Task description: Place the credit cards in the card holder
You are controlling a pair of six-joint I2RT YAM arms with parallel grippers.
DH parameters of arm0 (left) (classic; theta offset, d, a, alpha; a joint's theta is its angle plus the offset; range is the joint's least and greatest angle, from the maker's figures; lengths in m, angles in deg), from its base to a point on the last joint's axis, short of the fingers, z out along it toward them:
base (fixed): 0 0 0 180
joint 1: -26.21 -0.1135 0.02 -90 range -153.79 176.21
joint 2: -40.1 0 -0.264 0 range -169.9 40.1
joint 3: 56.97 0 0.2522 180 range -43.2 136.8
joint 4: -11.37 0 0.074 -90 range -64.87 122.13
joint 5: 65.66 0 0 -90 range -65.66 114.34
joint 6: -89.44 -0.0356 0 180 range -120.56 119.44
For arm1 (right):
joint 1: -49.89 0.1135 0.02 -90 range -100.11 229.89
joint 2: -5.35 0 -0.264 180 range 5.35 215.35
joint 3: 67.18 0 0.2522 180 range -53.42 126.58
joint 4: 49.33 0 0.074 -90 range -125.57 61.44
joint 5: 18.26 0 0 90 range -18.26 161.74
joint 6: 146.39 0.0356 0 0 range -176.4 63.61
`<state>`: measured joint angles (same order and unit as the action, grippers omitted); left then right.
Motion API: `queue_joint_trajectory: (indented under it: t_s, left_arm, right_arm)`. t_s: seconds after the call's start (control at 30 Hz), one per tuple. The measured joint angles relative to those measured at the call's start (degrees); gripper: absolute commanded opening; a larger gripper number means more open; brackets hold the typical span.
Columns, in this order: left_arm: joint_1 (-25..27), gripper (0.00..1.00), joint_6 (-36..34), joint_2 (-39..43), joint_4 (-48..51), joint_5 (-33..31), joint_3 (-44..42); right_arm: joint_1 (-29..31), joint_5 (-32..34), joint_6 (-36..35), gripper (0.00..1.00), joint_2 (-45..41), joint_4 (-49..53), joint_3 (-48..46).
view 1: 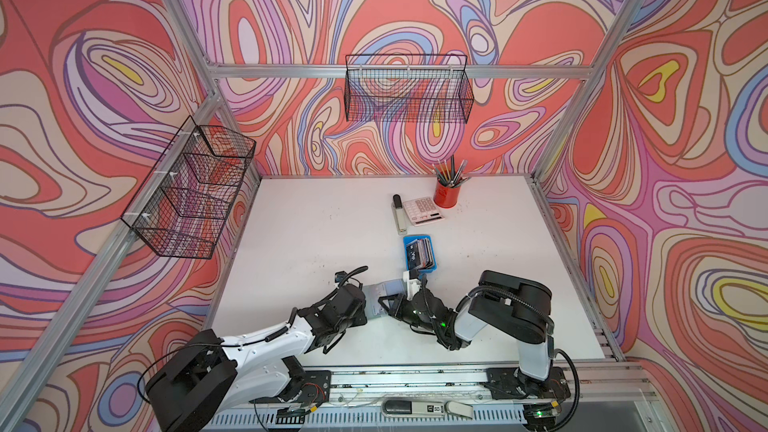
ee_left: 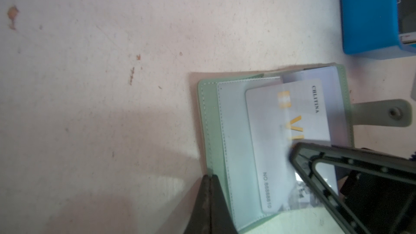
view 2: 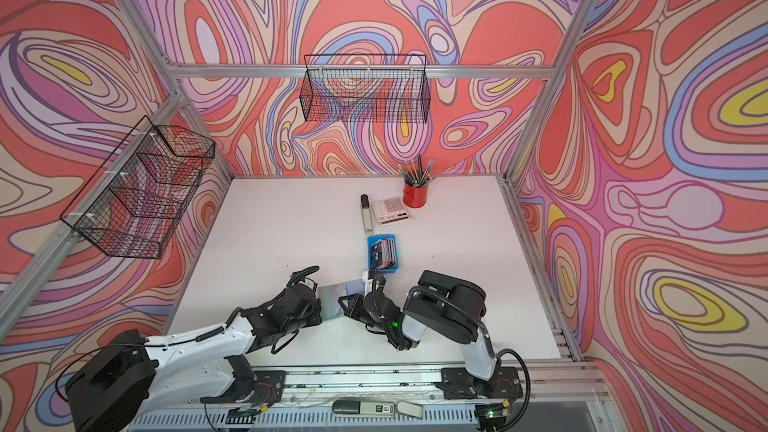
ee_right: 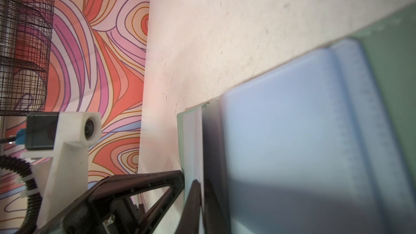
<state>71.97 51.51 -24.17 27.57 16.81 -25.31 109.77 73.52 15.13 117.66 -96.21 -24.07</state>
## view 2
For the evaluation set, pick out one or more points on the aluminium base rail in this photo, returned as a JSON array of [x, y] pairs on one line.
[[564, 397]]

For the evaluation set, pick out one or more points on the blue plastic card tray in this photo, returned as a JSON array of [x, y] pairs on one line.
[[370, 241]]

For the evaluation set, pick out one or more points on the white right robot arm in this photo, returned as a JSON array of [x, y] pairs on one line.
[[454, 309]]

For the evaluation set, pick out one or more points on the mint green card holder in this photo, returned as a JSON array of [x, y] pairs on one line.
[[333, 299]]

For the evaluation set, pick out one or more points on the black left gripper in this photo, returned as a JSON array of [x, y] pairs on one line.
[[317, 313]]

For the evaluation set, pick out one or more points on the grey handheld device on rail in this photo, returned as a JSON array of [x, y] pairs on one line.
[[377, 409]]

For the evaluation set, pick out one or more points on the black wire basket wall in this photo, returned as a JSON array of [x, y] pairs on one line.
[[133, 205], [365, 88]]

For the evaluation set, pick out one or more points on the black wire basket back wall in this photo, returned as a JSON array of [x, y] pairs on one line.
[[365, 88]]

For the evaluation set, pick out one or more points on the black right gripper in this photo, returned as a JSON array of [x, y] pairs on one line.
[[358, 302]]

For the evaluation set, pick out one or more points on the beige stapler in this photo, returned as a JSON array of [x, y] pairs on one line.
[[367, 218]]

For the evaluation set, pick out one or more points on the stack of cards in tray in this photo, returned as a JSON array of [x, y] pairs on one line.
[[383, 254]]

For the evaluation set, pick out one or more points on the black wire basket left wall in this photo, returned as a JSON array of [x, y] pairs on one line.
[[133, 205]]

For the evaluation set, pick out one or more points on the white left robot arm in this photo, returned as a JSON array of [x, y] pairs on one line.
[[134, 375]]

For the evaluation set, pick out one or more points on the pink desk calculator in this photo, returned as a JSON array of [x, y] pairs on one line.
[[390, 211]]

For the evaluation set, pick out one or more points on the red metal pencil bucket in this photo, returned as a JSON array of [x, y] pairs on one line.
[[415, 197]]

